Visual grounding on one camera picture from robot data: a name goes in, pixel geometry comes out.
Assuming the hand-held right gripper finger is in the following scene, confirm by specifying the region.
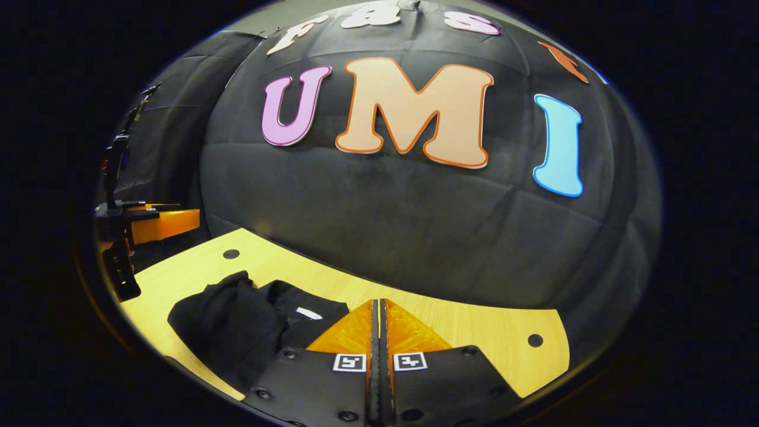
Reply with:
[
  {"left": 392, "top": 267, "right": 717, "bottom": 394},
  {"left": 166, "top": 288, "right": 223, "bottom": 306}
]
[
  {"left": 379, "top": 298, "right": 525, "bottom": 427},
  {"left": 240, "top": 298, "right": 380, "bottom": 427}
]

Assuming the black backdrop cloth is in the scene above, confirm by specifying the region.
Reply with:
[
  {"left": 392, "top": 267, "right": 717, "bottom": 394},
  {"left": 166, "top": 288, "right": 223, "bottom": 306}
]
[{"left": 98, "top": 0, "right": 664, "bottom": 362}]

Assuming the black buttoned garment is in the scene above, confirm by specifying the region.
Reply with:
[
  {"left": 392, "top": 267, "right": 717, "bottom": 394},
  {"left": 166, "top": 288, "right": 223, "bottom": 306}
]
[{"left": 167, "top": 270, "right": 350, "bottom": 395}]

